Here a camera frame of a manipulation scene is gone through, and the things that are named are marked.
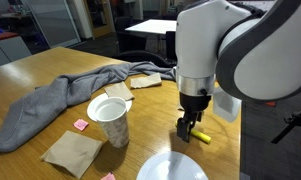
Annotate white paper cup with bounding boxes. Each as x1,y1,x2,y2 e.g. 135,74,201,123
95,97,129,148

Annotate grey sweatshirt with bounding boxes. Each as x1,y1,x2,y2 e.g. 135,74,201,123
0,61,175,153

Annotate brown napkin on plate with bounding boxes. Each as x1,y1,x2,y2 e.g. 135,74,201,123
105,82,134,101

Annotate white paper plate near base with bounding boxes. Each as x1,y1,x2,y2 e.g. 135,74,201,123
136,151,209,180

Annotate pink sticky note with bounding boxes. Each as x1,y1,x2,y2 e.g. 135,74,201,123
73,119,89,131
101,172,116,180

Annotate black tripod stand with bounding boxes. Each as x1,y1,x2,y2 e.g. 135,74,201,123
272,110,301,144

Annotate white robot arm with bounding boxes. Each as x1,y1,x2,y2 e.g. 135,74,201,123
175,0,301,141

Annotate white background table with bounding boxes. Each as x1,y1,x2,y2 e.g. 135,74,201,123
126,19,177,34

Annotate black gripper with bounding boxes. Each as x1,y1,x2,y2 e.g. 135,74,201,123
177,93,211,142

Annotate yellow highlighter marker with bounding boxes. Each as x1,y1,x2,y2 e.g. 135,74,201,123
177,129,211,144

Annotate brown napkin behind cup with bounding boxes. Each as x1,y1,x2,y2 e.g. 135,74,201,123
40,131,103,178

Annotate pink sticky note right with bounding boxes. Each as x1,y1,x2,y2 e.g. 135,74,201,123
73,119,89,131

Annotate pink sticky note left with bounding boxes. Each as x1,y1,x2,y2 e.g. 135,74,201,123
101,172,116,180

